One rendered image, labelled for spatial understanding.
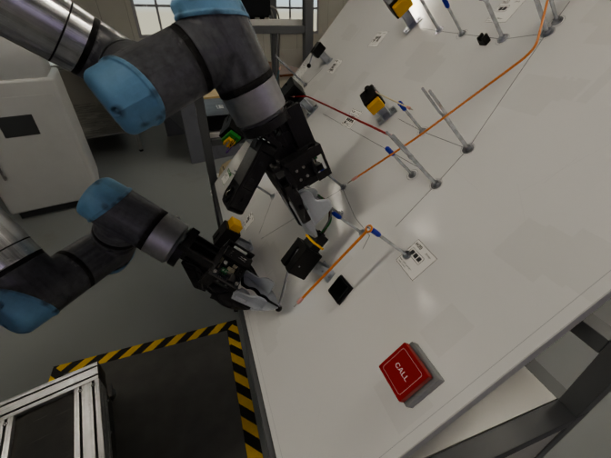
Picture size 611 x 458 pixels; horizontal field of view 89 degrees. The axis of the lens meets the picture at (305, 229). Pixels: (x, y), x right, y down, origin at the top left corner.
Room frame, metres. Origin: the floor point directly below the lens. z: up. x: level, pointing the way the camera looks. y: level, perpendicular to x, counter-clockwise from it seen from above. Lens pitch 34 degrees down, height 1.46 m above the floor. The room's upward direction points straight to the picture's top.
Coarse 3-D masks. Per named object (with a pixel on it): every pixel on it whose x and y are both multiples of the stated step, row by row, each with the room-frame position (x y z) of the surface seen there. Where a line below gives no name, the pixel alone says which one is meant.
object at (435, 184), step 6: (396, 138) 0.42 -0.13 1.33; (396, 144) 0.44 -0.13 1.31; (402, 144) 0.43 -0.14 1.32; (402, 150) 0.45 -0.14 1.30; (408, 150) 0.43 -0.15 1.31; (408, 156) 0.44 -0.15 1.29; (414, 162) 0.45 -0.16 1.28; (420, 168) 0.45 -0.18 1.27; (426, 174) 0.45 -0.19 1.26; (432, 180) 0.46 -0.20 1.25; (438, 180) 0.47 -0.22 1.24; (432, 186) 0.46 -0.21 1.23; (438, 186) 0.46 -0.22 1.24
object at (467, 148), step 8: (424, 88) 0.46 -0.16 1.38; (432, 96) 0.44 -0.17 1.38; (432, 104) 0.46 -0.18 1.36; (440, 104) 0.45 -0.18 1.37; (440, 112) 0.47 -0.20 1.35; (448, 120) 0.46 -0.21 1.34; (456, 136) 0.47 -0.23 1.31; (464, 144) 0.48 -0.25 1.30; (472, 144) 0.48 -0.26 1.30; (464, 152) 0.48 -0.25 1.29
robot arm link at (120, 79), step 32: (160, 32) 0.38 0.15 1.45; (96, 64) 0.35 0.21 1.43; (128, 64) 0.34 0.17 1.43; (160, 64) 0.35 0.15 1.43; (192, 64) 0.37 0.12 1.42; (96, 96) 0.34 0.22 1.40; (128, 96) 0.33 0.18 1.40; (160, 96) 0.35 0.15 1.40; (192, 96) 0.37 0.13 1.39; (128, 128) 0.33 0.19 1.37
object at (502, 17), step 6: (504, 0) 0.72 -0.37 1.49; (510, 0) 0.71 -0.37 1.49; (516, 0) 0.69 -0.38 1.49; (522, 0) 0.68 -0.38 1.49; (498, 6) 0.72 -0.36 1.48; (504, 6) 0.70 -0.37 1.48; (510, 6) 0.69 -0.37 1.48; (516, 6) 0.68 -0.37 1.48; (498, 12) 0.70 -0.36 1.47; (504, 12) 0.69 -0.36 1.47; (510, 12) 0.68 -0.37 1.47; (498, 18) 0.69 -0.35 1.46; (504, 18) 0.68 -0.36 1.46
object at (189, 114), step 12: (204, 96) 3.72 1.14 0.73; (216, 96) 3.76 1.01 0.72; (192, 108) 3.62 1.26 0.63; (168, 120) 4.64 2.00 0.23; (180, 120) 3.84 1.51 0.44; (192, 120) 3.60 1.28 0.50; (168, 132) 4.62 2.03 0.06; (180, 132) 4.71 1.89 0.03; (192, 132) 3.59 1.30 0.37; (192, 144) 3.57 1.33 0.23; (192, 156) 3.56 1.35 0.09; (204, 156) 3.63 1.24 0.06; (216, 156) 3.72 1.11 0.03
